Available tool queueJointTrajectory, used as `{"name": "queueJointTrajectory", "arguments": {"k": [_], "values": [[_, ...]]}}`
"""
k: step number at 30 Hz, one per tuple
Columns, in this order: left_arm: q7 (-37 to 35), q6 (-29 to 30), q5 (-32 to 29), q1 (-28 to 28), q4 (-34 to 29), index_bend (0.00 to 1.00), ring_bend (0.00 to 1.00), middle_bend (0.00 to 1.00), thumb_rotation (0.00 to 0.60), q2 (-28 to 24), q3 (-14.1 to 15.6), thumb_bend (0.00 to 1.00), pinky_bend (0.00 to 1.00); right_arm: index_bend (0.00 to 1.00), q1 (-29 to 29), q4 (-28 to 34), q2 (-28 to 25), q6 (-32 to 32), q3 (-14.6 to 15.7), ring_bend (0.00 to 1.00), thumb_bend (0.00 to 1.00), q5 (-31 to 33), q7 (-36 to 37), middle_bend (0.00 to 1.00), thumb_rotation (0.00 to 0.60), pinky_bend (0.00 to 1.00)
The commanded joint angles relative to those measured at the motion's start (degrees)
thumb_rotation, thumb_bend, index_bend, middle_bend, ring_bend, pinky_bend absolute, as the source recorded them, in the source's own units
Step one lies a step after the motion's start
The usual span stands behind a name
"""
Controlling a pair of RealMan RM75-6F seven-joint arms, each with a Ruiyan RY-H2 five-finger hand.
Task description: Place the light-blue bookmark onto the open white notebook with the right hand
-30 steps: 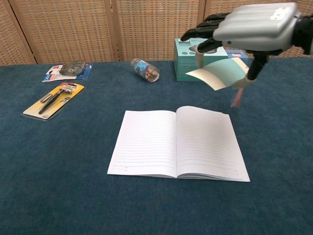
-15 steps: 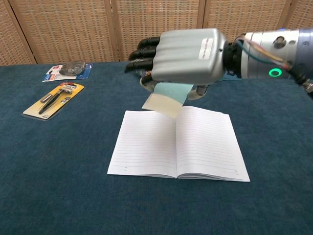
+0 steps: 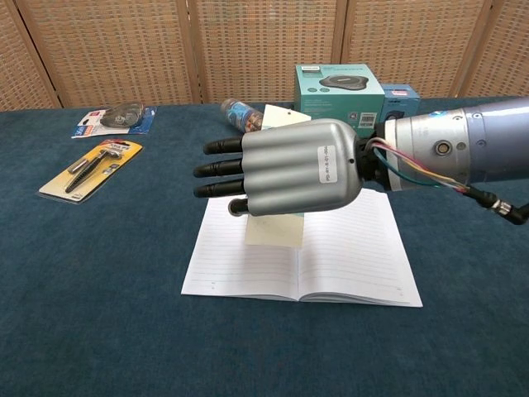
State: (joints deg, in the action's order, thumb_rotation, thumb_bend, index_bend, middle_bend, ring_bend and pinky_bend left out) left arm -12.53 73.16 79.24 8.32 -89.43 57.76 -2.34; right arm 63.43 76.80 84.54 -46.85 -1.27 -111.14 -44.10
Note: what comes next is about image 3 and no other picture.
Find dark blue table cloth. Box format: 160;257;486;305
0;95;529;397

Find bamboo folding screen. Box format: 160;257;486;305
0;0;529;112

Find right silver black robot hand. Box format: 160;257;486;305
193;118;369;218

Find correction tape blister pack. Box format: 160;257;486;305
70;102;159;140

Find open lined notebook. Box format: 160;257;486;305
180;188;424;309

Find razor in yellow pack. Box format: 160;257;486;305
38;138;145;204

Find light blue tasselled bookmark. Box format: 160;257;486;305
244;104;312;249

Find teal speaker box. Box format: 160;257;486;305
294;63;386;140

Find clear bottle with blue label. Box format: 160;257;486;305
220;98;265;134

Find small blue box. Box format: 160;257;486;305
379;84;422;123

